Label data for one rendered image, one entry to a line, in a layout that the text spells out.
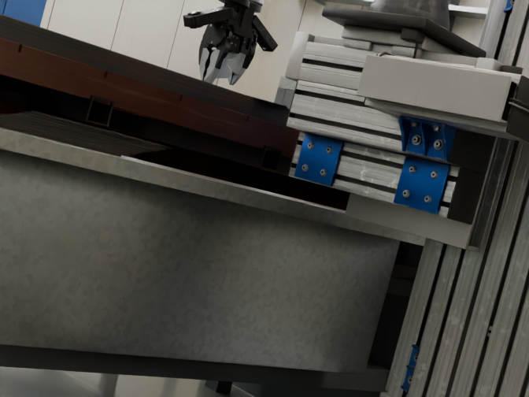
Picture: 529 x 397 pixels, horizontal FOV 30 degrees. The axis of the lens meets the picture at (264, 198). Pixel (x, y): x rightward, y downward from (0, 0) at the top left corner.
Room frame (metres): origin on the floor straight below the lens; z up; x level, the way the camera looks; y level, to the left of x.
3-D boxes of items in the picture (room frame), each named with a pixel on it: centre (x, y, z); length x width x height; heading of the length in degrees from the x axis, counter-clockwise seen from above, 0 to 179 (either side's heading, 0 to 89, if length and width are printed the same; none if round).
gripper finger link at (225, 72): (2.21, 0.17, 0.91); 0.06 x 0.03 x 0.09; 132
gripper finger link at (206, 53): (2.23, 0.19, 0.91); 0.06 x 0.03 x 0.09; 132
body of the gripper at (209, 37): (2.22, 0.17, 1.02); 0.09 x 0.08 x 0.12; 132
